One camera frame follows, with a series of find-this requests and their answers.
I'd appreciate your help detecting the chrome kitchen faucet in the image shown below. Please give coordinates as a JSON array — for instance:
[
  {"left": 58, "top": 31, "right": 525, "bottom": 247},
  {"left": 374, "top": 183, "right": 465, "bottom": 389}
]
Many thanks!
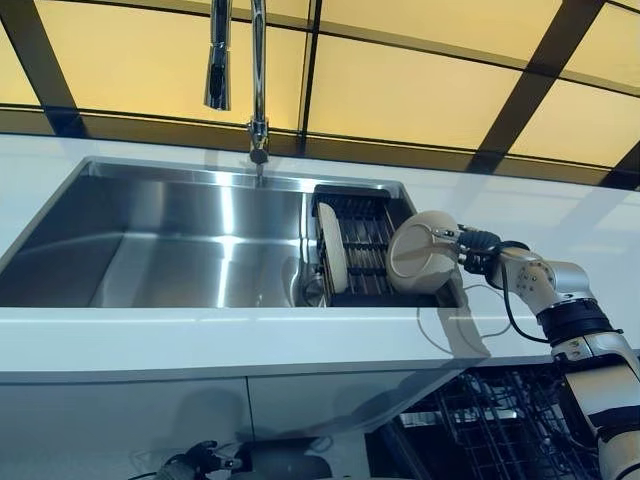
[{"left": 202, "top": 0, "right": 272, "bottom": 167}]

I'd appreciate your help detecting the dark brown lattice frame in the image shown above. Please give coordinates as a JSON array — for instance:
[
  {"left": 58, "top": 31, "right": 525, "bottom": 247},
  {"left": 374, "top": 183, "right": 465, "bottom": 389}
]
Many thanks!
[{"left": 0, "top": 0, "right": 640, "bottom": 191}]

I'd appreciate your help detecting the cream ceramic plate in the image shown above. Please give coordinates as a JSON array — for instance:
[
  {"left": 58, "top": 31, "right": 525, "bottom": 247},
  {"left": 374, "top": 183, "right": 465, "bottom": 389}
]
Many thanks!
[
  {"left": 387, "top": 210, "right": 464, "bottom": 297},
  {"left": 316, "top": 201, "right": 348, "bottom": 293}
]

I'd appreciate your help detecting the narrow white cabinet door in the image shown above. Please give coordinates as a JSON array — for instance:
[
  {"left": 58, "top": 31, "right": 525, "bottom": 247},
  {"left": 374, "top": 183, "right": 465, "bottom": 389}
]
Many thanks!
[{"left": 247, "top": 369, "right": 462, "bottom": 437}]

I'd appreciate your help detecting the black sink dish rack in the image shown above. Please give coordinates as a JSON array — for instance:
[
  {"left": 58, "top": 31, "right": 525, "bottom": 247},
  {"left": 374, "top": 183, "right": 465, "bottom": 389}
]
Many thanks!
[{"left": 309, "top": 183, "right": 464, "bottom": 308}]

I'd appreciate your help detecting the left white robot leg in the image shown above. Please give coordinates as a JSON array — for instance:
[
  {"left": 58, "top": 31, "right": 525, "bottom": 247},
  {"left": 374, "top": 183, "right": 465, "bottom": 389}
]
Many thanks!
[{"left": 248, "top": 437, "right": 332, "bottom": 480}]

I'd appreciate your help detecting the black wire dishwasher rack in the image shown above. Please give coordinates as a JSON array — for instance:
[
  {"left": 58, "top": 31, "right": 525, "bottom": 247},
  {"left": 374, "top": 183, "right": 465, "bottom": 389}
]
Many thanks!
[{"left": 398, "top": 368, "right": 602, "bottom": 480}]

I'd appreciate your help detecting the stainless steel sink basin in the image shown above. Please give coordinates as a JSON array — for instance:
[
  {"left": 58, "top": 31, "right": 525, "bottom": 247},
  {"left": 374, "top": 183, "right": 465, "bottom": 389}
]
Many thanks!
[{"left": 0, "top": 155, "right": 466, "bottom": 309}]

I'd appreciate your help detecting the round steel sink drain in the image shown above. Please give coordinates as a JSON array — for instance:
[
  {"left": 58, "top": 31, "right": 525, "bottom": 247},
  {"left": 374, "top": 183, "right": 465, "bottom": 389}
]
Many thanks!
[{"left": 298, "top": 272, "right": 327, "bottom": 307}]

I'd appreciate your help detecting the left robot hand black glove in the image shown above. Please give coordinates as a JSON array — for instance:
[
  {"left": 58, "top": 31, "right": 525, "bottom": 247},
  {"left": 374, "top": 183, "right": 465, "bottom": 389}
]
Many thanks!
[{"left": 159, "top": 439, "right": 221, "bottom": 480}]

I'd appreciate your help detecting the right robot hand black glove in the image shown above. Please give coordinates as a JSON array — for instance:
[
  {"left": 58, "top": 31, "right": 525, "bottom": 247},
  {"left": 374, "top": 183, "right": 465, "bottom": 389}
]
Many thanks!
[{"left": 432, "top": 224, "right": 504, "bottom": 274}]

